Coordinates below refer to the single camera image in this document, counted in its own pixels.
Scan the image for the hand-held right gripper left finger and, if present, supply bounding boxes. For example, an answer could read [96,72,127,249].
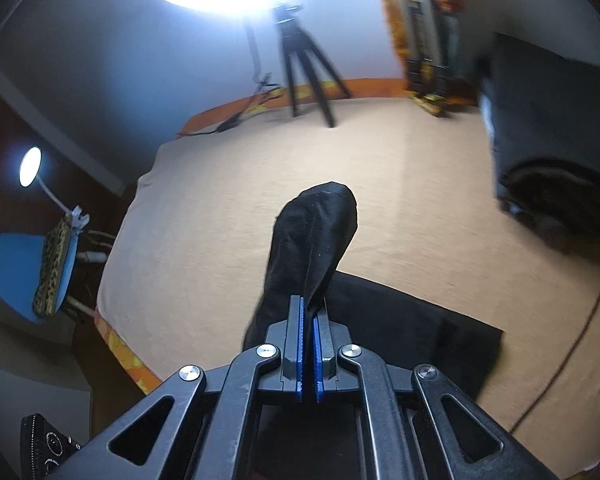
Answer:
[55,296,306,480]

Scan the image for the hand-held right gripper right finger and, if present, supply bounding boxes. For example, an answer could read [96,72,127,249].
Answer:
[314,300,561,480]

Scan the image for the black pants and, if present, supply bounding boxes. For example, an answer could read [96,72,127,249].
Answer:
[242,181,504,480]

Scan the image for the beige blanket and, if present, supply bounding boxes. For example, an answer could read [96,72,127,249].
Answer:
[96,97,600,476]

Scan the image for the blue chair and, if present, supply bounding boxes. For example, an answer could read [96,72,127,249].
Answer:
[0,232,111,321]

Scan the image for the leopard print cushion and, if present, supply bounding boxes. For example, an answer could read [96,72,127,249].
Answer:
[31,212,78,318]

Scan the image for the small black tripod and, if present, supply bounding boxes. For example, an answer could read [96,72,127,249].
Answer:
[270,4,352,128]

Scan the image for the white gooseneck lamp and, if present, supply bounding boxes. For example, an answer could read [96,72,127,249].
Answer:
[19,145,88,233]

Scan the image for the black cloth pile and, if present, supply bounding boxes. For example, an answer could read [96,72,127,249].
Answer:
[477,32,600,256]

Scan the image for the silver folded tripod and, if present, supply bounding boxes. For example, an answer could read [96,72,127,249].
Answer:
[405,0,461,106]

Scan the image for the white cable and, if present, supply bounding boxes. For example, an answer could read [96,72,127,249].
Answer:
[77,229,118,263]

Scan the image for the thin black cable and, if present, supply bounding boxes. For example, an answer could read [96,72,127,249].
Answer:
[510,260,600,436]

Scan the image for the black ring light cable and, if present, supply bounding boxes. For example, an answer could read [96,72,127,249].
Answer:
[175,25,281,138]

